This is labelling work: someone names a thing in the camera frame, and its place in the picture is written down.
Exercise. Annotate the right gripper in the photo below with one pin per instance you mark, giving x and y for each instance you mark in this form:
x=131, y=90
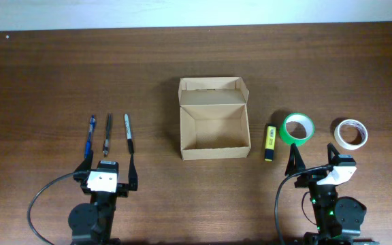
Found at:
x=306, y=181

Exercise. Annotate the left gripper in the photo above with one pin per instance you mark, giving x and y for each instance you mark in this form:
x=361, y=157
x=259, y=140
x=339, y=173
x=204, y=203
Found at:
x=124, y=188

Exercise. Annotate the dark grey pen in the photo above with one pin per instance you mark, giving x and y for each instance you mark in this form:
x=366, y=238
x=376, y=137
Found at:
x=106, y=144

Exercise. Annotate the green tape roll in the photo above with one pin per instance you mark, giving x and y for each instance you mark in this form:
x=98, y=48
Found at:
x=304, y=121

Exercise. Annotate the yellow highlighter marker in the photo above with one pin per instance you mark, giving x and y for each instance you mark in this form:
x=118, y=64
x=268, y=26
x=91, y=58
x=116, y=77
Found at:
x=270, y=142

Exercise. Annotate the white tape roll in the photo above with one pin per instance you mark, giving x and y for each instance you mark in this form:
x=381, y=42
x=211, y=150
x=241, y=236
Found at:
x=356, y=124

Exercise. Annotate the blue ballpoint pen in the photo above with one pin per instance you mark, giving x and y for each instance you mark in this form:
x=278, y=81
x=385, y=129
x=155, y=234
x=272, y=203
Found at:
x=91, y=128

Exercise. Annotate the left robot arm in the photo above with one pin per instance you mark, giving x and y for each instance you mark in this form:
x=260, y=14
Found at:
x=91, y=223

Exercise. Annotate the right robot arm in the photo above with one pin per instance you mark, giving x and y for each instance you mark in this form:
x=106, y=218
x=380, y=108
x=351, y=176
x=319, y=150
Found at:
x=338, y=219

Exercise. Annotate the black permanent marker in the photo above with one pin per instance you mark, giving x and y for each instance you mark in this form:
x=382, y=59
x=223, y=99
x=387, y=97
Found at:
x=128, y=133

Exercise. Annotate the open cardboard box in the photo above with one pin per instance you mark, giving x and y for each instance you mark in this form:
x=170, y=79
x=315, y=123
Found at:
x=213, y=118

